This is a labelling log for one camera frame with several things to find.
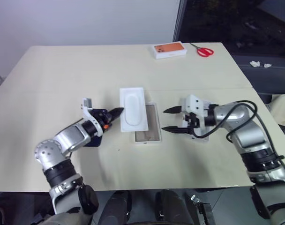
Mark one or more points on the white phone box base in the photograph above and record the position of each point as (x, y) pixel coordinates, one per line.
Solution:
(148, 131)

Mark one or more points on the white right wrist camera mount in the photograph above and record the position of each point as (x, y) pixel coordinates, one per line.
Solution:
(194, 103)

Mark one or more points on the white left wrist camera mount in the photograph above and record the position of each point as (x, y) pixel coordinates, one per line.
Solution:
(87, 104)

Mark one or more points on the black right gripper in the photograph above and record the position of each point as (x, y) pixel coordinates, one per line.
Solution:
(191, 122)

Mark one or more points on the metal bracket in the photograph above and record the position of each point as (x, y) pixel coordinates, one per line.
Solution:
(203, 208)

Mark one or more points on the beige cushion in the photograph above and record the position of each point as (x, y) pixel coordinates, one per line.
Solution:
(282, 110)

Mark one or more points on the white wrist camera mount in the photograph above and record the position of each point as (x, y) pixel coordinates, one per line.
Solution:
(194, 103)
(87, 104)

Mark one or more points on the dark sofa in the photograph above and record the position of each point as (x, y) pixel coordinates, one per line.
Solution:
(262, 77)

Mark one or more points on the white phone box lid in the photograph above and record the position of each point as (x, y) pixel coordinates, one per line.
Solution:
(133, 110)

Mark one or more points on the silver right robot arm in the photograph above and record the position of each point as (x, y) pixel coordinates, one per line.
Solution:
(241, 122)

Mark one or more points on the crumpled white paper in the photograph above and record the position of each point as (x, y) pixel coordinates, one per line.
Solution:
(255, 63)
(267, 65)

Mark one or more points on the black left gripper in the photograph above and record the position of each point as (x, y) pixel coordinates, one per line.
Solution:
(99, 116)

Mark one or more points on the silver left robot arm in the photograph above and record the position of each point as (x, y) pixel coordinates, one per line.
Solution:
(69, 136)

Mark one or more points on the grey robot torso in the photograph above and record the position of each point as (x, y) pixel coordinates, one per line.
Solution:
(62, 218)

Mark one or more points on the orange print phone box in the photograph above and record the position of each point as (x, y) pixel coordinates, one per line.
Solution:
(169, 50)

